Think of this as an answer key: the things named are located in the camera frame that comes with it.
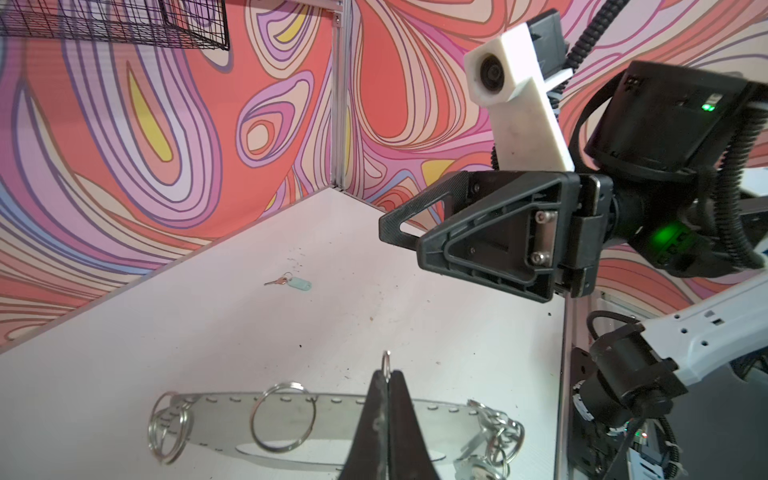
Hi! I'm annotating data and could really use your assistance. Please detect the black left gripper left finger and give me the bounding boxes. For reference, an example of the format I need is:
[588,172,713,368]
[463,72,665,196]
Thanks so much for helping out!
[338,370,389,480]

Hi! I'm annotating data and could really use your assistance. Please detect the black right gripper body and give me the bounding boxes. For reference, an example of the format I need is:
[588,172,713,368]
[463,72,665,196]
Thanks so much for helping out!
[557,173,614,298]

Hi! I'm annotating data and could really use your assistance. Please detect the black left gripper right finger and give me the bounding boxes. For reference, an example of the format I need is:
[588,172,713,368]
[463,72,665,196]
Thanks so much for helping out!
[388,370,439,480]

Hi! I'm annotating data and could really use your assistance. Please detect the mint green key tag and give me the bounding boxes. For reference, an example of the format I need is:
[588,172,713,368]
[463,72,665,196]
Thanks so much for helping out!
[286,277,312,292]

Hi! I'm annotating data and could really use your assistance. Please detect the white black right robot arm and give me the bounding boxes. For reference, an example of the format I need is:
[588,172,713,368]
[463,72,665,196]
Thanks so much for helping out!
[379,1,767,479]

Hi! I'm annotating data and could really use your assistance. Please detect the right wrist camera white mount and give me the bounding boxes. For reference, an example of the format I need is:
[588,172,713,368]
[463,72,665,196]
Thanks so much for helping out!
[464,9,575,172]

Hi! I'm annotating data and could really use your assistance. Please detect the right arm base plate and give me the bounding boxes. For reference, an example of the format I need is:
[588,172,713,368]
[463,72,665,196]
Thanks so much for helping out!
[566,347,685,480]

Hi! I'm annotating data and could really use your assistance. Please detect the black wire basket back wall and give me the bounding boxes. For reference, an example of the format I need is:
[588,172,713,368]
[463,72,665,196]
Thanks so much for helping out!
[1,0,230,51]

